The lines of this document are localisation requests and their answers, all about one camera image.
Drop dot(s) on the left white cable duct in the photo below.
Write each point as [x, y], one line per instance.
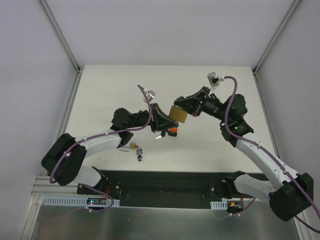
[68, 201]

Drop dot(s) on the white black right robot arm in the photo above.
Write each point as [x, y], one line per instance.
[287, 192]

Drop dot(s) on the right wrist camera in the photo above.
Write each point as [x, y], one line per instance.
[214, 81]

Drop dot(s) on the white cable duct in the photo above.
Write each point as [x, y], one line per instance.
[219, 205]
[68, 201]

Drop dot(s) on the large brass padlock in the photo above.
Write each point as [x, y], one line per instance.
[177, 114]

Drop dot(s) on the left aluminium frame post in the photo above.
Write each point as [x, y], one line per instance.
[59, 35]

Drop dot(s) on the right aluminium frame post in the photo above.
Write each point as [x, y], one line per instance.
[277, 34]

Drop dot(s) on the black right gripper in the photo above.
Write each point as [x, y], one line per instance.
[200, 101]

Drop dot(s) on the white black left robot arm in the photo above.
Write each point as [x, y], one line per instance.
[64, 160]

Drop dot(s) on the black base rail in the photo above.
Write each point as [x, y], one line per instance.
[165, 189]

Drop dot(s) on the aluminium frame post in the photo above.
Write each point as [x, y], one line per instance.
[59, 35]
[277, 34]

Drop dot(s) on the right white cable duct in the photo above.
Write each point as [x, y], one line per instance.
[219, 205]

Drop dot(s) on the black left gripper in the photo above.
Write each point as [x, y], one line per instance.
[153, 118]

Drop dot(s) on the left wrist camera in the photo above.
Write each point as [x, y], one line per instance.
[148, 96]

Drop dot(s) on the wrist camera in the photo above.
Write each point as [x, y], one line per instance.
[214, 81]
[148, 96]

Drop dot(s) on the black-headed key bunch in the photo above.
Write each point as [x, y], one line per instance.
[162, 134]

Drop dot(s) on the small brass padlock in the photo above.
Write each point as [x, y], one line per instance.
[132, 146]

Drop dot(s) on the panda keychain charm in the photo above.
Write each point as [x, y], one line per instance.
[139, 153]

